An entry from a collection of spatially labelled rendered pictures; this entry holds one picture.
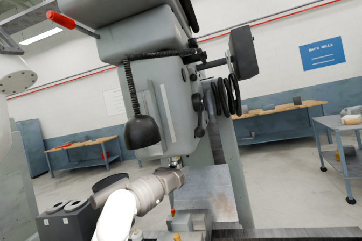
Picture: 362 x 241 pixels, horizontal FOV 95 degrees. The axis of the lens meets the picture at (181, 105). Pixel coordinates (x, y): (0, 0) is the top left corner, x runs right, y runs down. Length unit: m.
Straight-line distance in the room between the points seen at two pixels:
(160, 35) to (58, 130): 7.19
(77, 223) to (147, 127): 0.65
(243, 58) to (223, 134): 0.41
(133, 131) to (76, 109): 6.50
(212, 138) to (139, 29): 0.67
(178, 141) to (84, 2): 0.41
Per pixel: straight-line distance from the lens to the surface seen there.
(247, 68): 0.76
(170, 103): 0.47
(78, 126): 6.85
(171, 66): 0.48
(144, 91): 0.46
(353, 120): 2.64
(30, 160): 7.73
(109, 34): 0.54
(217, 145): 0.95
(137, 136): 0.32
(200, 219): 0.73
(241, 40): 0.78
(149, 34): 0.48
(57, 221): 0.98
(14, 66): 0.42
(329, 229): 0.88
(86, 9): 0.50
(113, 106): 5.84
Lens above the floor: 1.47
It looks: 1 degrees down
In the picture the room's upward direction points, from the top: 12 degrees counter-clockwise
